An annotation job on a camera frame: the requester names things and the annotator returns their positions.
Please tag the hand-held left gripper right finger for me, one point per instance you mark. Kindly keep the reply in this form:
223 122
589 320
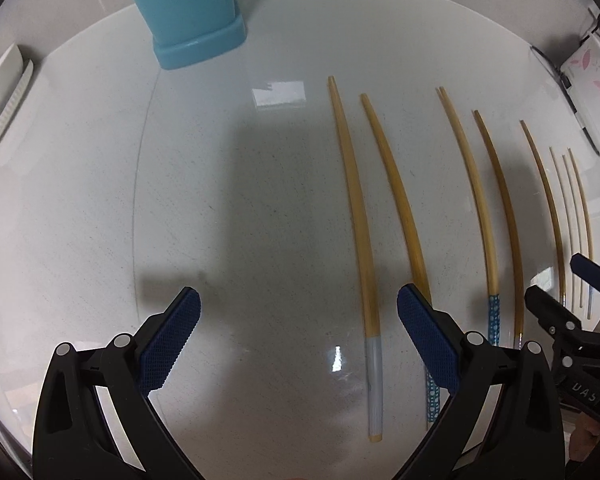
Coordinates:
427 340

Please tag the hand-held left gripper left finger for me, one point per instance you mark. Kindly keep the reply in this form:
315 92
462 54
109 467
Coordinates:
172 340

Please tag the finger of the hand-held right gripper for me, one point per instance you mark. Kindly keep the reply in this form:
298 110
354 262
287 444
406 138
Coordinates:
547 307
592 274

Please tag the bunch of yellow wooden chopsticks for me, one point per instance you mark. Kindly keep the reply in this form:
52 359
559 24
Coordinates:
359 235

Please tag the blue plastic utensil holder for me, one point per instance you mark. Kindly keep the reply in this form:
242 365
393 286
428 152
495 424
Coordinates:
180 5

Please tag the person's right hand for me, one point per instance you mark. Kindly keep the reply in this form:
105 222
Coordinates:
585 447

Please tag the white floral appliance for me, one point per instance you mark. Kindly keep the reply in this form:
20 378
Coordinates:
595 85

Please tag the ribbed white plate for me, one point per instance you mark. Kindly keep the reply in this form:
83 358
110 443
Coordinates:
11 105

